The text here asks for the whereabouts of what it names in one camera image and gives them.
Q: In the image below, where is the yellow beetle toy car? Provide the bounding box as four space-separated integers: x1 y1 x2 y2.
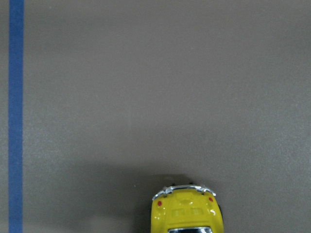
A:
150 183 224 233

